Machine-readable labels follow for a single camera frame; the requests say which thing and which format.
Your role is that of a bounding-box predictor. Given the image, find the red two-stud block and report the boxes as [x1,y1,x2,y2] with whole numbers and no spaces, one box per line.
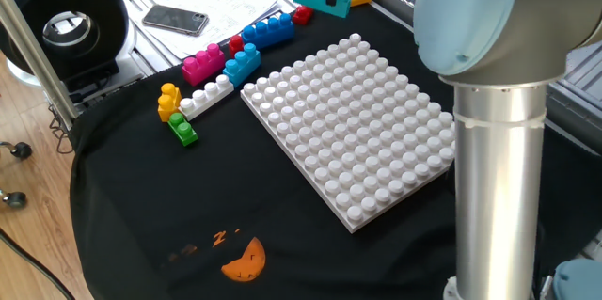
[292,5,315,26]

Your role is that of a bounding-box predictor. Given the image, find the green two-stud block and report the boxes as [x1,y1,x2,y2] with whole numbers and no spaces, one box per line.
[167,112,199,148]

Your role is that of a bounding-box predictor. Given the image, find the white printed paper sheets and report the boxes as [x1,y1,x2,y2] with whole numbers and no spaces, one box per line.
[122,0,282,61]

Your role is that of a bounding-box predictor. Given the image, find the white studded baseplate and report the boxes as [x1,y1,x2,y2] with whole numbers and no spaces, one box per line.
[239,32,456,234]

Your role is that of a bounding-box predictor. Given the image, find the black floor cable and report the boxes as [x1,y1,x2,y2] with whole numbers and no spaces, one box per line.
[0,227,77,300]

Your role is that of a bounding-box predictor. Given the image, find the black chair caster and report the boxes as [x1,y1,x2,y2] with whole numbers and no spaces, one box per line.
[0,140,34,160]
[0,188,28,210]

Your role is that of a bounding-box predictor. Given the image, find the light blue three-stud block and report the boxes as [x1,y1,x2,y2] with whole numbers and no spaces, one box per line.
[221,42,262,88]

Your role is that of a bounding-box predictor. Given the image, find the blue four-stud block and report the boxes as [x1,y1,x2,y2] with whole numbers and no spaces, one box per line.
[241,11,296,51]

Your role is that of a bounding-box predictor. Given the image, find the black smartphone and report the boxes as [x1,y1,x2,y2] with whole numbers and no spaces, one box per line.
[141,4,211,38]

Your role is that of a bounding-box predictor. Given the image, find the black cloth with orange print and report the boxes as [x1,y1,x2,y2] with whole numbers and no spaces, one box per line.
[69,0,602,300]

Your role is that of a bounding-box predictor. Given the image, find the black ring-shaped appliance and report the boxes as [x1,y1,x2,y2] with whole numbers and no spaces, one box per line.
[0,0,145,103]

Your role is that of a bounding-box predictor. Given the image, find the aluminium frame post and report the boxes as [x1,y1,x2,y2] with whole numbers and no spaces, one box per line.
[0,0,80,132]

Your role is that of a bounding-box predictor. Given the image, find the pink three-stud block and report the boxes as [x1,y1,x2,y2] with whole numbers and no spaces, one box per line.
[181,42,227,87]

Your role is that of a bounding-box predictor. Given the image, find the white four-stud block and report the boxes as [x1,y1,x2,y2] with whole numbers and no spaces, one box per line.
[178,73,235,122]

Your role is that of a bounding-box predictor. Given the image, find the red one-stud block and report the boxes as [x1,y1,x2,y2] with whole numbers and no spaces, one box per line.
[228,34,246,59]

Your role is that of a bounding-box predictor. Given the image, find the yellow two-stud block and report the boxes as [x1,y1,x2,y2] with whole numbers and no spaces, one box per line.
[156,82,183,124]

